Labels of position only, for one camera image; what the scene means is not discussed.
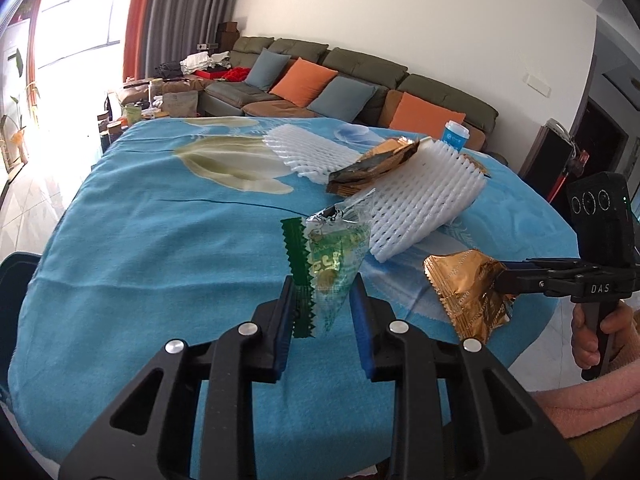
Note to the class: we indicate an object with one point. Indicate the cluttered coffee table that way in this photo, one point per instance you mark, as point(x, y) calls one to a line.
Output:
point(130, 110)

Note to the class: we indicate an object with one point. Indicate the black upright appliance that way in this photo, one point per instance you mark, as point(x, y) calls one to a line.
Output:
point(547, 165)

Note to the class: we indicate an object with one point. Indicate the person's yellow clothing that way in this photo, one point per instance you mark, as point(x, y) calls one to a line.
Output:
point(610, 452)

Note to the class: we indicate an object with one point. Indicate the large white foam net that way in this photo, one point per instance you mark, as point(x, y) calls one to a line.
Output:
point(425, 200)

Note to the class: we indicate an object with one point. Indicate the grey-blue cushion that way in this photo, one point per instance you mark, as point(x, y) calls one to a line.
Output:
point(342, 99)
point(267, 70)

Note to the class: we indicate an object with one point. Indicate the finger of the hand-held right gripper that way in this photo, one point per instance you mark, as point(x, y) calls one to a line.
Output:
point(525, 279)

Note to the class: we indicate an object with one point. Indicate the small white foam net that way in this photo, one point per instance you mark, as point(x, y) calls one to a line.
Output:
point(310, 152)

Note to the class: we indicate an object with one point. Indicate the person's right forearm pink sleeve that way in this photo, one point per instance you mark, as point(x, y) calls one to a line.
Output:
point(600, 400)

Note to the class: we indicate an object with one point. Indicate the orange cushion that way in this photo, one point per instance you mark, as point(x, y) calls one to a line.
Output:
point(425, 114)
point(302, 82)

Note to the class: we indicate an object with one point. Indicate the grey curtain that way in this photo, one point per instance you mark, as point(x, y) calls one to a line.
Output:
point(190, 10)

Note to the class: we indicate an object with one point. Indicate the dark clothes pile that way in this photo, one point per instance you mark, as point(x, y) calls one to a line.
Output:
point(169, 70)

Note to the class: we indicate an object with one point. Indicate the orange curtain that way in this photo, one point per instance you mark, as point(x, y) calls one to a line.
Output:
point(137, 20)

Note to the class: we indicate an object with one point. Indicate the white folded clothes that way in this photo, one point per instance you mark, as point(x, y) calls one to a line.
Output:
point(197, 62)

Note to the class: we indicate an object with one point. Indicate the stacked cardboard boxes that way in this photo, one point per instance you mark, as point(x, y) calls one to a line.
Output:
point(227, 35)

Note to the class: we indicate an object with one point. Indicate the green clear snack wrapper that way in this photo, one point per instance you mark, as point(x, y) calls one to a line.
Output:
point(332, 260)

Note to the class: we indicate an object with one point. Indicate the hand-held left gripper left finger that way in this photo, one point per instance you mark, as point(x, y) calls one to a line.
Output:
point(284, 322)

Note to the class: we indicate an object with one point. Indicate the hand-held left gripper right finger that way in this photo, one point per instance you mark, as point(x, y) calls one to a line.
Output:
point(360, 332)

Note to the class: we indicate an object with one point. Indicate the gold foil wrapper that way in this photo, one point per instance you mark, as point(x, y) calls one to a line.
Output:
point(465, 290)

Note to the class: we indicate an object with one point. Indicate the red cloth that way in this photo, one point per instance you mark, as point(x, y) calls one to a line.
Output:
point(240, 75)

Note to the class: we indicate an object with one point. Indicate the brown paper bag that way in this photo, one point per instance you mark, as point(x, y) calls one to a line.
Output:
point(180, 104)

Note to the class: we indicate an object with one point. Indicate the brown gold snack bag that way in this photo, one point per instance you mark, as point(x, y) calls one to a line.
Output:
point(372, 165)

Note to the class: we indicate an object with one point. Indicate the person's right hand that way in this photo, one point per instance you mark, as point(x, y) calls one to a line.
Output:
point(585, 340)

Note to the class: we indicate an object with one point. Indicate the white wall socket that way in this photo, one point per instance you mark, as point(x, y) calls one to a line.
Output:
point(536, 84)

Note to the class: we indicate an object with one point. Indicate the olive green sofa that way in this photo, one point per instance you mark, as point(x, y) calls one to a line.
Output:
point(360, 62)

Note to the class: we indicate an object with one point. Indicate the large-leaf potted plant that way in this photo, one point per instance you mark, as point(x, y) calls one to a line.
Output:
point(22, 105)

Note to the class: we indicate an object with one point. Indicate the blue paper cup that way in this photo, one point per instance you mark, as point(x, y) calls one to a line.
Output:
point(454, 136)

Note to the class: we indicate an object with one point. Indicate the blue leaf-print blanket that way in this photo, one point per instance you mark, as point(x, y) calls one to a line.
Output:
point(150, 260)

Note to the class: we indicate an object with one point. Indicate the large window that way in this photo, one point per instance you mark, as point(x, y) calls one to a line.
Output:
point(80, 25)

